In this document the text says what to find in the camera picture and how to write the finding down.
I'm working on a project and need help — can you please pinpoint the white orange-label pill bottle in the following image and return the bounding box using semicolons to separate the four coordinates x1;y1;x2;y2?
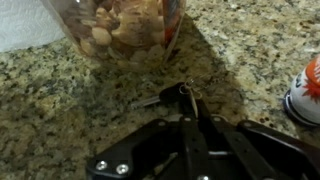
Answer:
283;55;320;126

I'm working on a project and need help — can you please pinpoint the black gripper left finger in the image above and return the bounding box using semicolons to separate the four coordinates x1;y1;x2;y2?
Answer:
86;94;210;180

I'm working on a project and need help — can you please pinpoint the metal key ring with keys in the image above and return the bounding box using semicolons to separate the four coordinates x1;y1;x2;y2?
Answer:
129;77;214;111

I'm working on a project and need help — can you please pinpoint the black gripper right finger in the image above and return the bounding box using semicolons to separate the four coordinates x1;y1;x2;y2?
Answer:
196;100;320;180

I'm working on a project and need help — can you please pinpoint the white paper towel roll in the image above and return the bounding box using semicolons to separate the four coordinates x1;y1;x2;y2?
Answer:
0;0;64;52

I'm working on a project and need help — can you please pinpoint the clear jar purple lid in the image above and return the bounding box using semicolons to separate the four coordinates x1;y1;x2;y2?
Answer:
40;0;186;71

